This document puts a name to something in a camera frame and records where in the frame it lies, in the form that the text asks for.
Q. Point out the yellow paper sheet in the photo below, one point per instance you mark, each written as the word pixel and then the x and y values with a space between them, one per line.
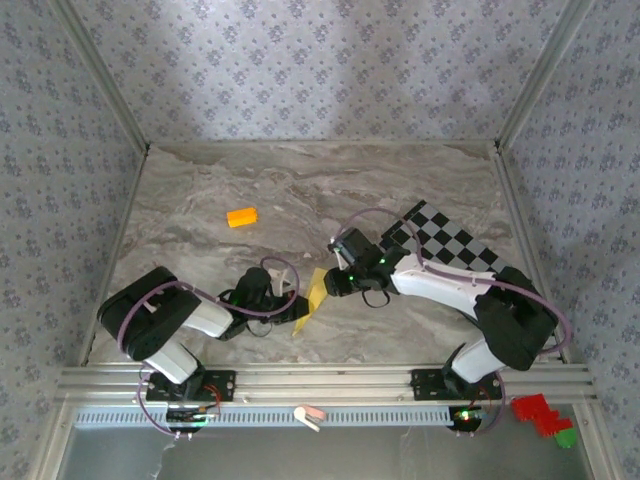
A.
pixel 315 295

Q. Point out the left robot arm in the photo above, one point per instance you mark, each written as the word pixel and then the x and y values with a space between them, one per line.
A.
pixel 170 360

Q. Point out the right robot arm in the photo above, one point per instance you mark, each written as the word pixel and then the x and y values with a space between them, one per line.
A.
pixel 440 290

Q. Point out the orange rectangular block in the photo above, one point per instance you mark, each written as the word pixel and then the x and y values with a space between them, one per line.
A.
pixel 242 218

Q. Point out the black grey chessboard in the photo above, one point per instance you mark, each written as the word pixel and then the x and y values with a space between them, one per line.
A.
pixel 450 235

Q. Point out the pink white clip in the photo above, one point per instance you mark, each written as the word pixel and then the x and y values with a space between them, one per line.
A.
pixel 310 415

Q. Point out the small circuit board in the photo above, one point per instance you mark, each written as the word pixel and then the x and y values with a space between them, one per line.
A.
pixel 192 417
pixel 467 416

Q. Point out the red toy brick stack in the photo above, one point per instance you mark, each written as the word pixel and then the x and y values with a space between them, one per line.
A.
pixel 530 407

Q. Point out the green toy brick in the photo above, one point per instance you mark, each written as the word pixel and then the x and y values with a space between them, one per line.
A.
pixel 566 438

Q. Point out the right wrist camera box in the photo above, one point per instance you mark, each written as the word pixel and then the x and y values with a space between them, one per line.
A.
pixel 357 247

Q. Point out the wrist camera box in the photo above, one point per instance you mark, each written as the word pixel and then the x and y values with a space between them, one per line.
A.
pixel 357 247
pixel 252 285

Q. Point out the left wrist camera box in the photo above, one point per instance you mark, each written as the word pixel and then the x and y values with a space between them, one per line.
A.
pixel 252 285

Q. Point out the aluminium frame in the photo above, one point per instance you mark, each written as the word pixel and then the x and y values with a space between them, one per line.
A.
pixel 325 382

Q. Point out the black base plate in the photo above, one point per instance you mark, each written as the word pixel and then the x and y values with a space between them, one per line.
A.
pixel 225 385
pixel 425 385

